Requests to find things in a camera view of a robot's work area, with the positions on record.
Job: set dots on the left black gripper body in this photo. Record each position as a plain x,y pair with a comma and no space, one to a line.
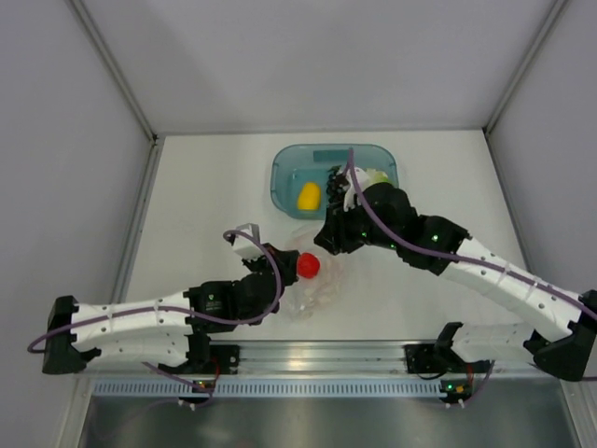
261,262

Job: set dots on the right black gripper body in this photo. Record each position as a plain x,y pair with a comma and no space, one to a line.
349,230

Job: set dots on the red fake food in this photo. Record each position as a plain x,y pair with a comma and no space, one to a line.
308,265

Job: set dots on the clear dotted zip bag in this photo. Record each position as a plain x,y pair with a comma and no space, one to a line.
309,296

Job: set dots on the yellow fake food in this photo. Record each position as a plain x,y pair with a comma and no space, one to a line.
309,198

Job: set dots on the dark blue fake food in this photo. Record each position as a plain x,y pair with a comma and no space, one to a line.
337,184

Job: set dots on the white fake food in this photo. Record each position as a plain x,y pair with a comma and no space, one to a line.
371,176

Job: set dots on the green fake lettuce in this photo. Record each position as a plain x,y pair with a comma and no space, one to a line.
382,177

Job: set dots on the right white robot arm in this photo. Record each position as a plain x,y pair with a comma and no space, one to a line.
557,328

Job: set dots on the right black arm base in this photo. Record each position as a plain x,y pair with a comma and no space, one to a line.
422,361

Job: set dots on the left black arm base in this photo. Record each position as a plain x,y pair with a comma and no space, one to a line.
212,359

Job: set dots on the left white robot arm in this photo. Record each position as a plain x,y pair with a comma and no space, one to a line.
172,333

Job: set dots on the teal plastic bin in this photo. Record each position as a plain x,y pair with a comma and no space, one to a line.
297,165

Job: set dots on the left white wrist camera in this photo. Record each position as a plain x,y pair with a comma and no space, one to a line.
245,241

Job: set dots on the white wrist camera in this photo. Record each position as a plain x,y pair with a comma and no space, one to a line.
355,176
245,241

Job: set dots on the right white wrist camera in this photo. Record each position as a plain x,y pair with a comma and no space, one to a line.
355,176

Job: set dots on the aluminium mounting rail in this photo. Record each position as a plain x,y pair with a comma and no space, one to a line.
276,357

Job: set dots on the slotted cable duct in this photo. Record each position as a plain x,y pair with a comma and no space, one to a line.
280,388

